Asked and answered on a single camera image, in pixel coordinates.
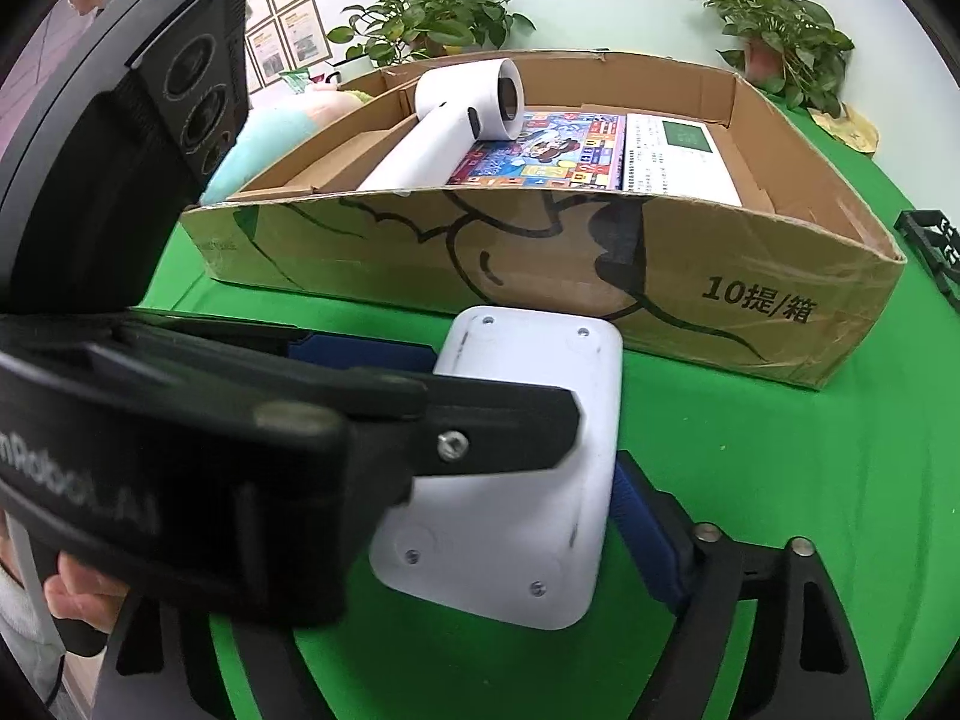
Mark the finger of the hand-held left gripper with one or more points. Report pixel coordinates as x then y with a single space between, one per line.
360 354
495 427

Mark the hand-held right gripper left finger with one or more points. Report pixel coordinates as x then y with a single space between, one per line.
180 660

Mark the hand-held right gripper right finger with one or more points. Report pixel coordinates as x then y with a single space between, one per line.
645 532

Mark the white plastic device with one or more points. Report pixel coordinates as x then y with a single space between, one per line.
525 540

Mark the wide cardboard box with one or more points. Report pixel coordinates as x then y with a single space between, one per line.
525 262

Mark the narrow cardboard box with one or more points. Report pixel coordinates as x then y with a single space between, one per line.
352 157

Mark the white hair dryer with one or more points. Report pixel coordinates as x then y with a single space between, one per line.
442 135

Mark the colourful picture book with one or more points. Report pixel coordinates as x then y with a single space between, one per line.
555 150

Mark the white booklet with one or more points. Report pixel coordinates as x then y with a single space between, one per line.
675 157

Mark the person's left forearm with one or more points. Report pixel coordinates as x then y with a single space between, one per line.
19 615

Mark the person's left hand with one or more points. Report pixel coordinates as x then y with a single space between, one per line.
75 585

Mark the pastel plush toy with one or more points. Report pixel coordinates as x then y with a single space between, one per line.
277 135

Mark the green snack packet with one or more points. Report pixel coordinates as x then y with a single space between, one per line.
295 80

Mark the group of framed certificates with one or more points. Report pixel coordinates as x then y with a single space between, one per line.
289 22

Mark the bushy green potted plant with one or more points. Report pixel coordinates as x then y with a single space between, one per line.
427 15

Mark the yellow leaf-shaped mat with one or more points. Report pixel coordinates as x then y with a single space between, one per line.
847 127

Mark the green plant in red pot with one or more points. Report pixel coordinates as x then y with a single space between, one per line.
780 30

